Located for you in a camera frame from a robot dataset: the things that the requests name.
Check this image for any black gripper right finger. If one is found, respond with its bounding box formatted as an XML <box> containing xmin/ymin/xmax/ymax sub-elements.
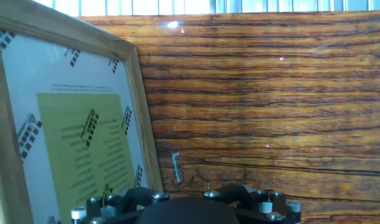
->
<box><xmin>203</xmin><ymin>183</ymin><xmax>302</xmax><ymax>224</ymax></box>

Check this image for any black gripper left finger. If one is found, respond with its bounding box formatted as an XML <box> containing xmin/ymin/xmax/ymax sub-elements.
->
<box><xmin>70</xmin><ymin>185</ymin><xmax>171</xmax><ymax>224</ymax></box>

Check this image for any wooden picture frame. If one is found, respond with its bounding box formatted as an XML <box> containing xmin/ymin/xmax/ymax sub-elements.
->
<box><xmin>0</xmin><ymin>0</ymin><xmax>164</xmax><ymax>224</ymax></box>

